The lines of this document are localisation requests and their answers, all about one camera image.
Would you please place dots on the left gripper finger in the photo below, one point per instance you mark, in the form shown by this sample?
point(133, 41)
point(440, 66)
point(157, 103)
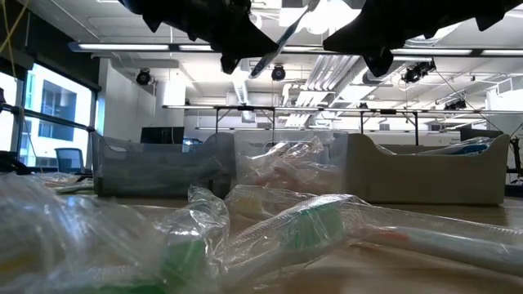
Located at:
point(229, 63)
point(245, 41)

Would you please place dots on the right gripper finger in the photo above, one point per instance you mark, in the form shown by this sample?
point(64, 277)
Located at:
point(359, 38)
point(379, 63)

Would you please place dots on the blue toothbrush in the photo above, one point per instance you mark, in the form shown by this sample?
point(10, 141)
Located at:
point(470, 148)
point(282, 41)

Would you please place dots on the dark grey plastic bin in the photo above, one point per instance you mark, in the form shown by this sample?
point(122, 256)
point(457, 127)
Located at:
point(163, 171)

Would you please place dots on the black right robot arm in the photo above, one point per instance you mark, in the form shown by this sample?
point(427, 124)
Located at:
point(498, 10)

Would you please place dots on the black overhead light bar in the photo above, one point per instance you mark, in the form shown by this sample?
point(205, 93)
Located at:
point(173, 47)

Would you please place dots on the clear plastic bin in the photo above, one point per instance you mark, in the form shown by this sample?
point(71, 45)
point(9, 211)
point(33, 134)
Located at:
point(245, 143)

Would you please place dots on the black monitor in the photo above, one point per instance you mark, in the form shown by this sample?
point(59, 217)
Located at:
point(480, 132)

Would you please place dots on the frosted plastic bin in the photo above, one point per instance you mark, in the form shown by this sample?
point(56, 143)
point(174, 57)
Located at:
point(429, 179)

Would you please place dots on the black monitor stand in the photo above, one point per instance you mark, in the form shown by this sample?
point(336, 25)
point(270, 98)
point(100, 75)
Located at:
point(515, 151)

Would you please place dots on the silver ventilation duct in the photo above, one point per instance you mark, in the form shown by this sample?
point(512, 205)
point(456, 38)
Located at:
point(397, 64)

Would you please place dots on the black round hanging camera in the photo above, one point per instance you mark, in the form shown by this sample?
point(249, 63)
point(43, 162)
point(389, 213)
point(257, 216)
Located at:
point(412, 74)
point(278, 73)
point(455, 105)
point(143, 77)

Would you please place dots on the black background rig frame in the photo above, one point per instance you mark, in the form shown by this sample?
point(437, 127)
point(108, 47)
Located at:
point(245, 108)
point(388, 111)

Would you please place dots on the window with dark frame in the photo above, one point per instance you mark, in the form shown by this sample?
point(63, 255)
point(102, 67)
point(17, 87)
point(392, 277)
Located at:
point(57, 102)

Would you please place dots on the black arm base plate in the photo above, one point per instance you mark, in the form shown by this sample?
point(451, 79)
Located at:
point(10, 163)

